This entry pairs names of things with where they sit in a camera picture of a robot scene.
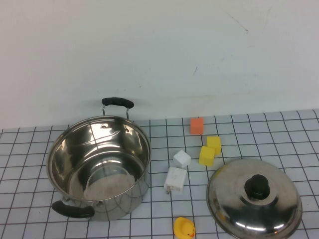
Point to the yellow foam cube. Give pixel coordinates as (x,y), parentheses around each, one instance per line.
(207,156)
(214,143)

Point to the white foam cube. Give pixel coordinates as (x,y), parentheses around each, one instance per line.
(182,159)

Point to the white charger plug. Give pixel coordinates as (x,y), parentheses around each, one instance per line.
(175,180)

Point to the white grid tablecloth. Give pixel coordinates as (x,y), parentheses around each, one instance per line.
(249,139)

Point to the orange foam cube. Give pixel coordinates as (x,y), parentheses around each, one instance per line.
(197,126)

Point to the yellow rubber duck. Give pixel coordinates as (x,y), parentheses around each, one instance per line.
(184,227)

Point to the stainless steel lid black knob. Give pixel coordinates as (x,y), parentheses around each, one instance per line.
(231,199)

